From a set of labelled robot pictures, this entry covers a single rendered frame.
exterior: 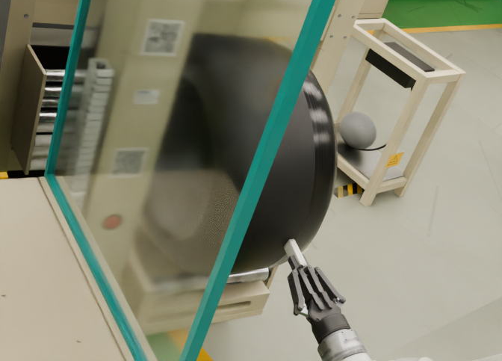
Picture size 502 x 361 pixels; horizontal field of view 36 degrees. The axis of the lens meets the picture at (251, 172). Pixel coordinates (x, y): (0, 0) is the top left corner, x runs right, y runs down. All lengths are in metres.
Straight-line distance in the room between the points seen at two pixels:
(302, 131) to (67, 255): 0.60
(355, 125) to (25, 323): 3.31
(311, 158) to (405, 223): 2.62
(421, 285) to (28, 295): 2.84
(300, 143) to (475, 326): 2.30
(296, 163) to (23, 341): 0.73
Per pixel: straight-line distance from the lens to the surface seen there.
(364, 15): 6.67
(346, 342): 1.60
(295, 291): 1.65
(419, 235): 4.21
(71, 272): 1.27
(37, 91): 1.97
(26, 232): 1.33
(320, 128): 1.68
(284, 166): 1.62
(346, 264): 3.74
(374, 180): 4.15
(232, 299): 1.94
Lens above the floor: 2.11
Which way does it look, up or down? 31 degrees down
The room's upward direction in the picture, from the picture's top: 20 degrees clockwise
